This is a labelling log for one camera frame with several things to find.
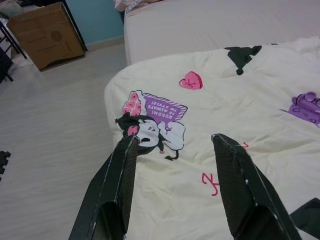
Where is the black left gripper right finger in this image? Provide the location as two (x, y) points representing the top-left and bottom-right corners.
(210, 133), (302, 240)

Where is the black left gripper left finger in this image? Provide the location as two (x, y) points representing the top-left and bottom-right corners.
(68, 134), (140, 240)

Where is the cream cartoon print quilt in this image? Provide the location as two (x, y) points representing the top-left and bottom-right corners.
(104, 36), (320, 240)

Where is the white booklet with blue print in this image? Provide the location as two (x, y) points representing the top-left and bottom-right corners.
(124, 0), (152, 14)

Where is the black foam floor mat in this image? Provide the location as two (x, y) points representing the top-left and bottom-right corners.
(0, 150), (12, 183)

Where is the black folding chair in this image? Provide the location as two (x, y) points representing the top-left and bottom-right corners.
(0, 19), (28, 84)

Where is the brown wooden cabinet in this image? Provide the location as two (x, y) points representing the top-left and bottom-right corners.
(6, 1), (86, 73)

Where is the beige mattress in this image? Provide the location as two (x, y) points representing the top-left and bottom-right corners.
(123, 0), (320, 66)

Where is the grey cloth bundle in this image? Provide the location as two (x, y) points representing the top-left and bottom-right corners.
(0, 2), (23, 19)

